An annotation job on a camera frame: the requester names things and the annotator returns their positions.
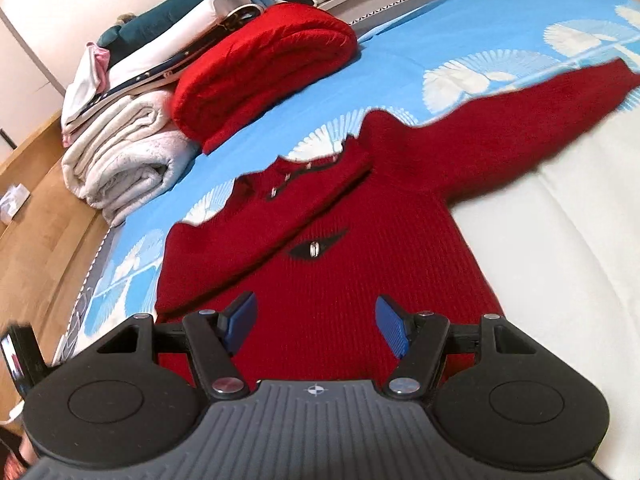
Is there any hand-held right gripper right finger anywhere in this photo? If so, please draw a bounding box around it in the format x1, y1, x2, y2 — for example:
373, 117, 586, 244
375, 295, 543, 403

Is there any navy trimmed white garment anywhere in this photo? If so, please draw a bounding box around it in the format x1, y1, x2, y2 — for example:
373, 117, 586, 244
75, 2, 266, 121

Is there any pink and white cloth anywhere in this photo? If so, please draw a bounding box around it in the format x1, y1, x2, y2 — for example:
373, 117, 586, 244
61, 42, 111, 148

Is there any white folded cloth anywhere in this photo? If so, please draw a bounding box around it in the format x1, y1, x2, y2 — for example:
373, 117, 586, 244
65, 0, 251, 126

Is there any dark red knit sweater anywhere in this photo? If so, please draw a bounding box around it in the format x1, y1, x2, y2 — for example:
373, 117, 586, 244
154, 57, 640, 396

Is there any white tissue packet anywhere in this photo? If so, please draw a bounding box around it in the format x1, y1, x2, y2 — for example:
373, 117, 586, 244
0, 185, 31, 223

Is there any bright red folded knit blanket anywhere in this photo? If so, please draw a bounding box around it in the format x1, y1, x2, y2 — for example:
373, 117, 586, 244
171, 2, 358, 156

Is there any wooden headboard shelf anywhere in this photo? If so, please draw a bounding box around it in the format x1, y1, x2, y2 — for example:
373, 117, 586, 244
0, 110, 113, 351

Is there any white folded quilt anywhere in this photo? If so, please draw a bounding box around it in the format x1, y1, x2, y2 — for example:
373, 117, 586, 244
61, 89, 201, 228

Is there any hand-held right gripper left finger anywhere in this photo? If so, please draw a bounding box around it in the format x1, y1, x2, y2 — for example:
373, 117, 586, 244
95, 291, 258, 402

